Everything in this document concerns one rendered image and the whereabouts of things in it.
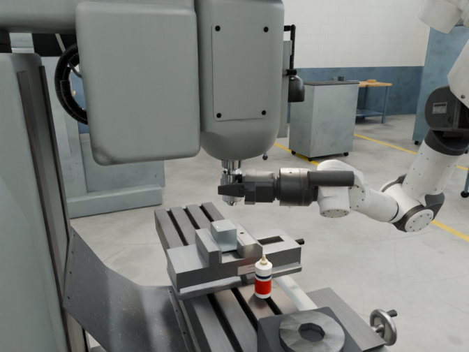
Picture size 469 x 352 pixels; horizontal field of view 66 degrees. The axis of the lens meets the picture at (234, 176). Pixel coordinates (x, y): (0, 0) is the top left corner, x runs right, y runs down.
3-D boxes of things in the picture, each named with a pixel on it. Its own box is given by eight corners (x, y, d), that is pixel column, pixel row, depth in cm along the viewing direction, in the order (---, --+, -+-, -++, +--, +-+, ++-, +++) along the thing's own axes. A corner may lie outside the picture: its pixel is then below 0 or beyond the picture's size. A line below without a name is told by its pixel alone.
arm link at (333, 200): (294, 177, 89) (341, 177, 88) (295, 218, 84) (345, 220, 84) (299, 155, 79) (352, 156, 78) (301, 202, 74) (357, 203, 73)
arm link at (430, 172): (407, 196, 104) (440, 129, 90) (438, 228, 95) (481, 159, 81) (373, 201, 101) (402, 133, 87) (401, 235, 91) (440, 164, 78)
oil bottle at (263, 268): (266, 287, 92) (267, 248, 89) (273, 296, 89) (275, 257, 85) (252, 290, 91) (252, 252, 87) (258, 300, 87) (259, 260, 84)
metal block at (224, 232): (229, 238, 99) (229, 218, 98) (236, 248, 94) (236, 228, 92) (211, 242, 98) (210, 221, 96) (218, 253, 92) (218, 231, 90)
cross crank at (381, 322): (378, 326, 129) (382, 298, 125) (403, 350, 119) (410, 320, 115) (341, 338, 124) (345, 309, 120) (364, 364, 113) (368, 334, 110)
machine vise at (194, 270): (278, 245, 112) (279, 213, 109) (303, 271, 99) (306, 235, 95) (165, 268, 100) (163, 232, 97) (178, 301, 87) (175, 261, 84)
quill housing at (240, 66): (250, 140, 94) (252, 4, 84) (289, 161, 76) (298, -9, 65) (178, 146, 87) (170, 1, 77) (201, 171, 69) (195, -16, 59)
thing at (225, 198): (218, 199, 85) (217, 174, 84) (233, 194, 88) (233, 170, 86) (230, 204, 82) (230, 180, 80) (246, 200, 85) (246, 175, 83)
